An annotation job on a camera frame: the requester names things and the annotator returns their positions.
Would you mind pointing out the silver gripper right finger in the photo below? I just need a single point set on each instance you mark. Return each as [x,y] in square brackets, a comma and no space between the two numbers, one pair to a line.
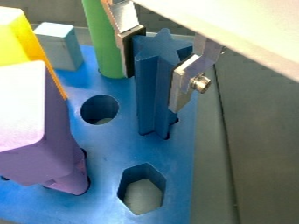
[188,74]

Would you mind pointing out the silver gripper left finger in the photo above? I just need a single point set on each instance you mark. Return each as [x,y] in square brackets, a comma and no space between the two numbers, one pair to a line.
[123,19]

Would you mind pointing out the dark blue star block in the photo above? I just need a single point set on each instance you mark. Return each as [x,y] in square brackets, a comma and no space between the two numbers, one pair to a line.
[156,55]

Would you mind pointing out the blue shape sorter board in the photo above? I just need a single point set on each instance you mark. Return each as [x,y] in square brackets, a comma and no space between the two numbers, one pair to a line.
[120,158]

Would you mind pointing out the green cylinder block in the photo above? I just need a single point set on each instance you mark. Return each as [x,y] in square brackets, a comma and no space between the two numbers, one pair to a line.
[103,39]

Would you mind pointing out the light blue square block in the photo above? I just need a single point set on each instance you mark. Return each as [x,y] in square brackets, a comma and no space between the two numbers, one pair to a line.
[59,42]

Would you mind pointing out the yellow arch block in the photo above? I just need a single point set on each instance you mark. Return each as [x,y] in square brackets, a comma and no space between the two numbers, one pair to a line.
[19,44]

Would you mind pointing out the purple pentagon block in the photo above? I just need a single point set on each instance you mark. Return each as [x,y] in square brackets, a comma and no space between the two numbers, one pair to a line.
[39,152]

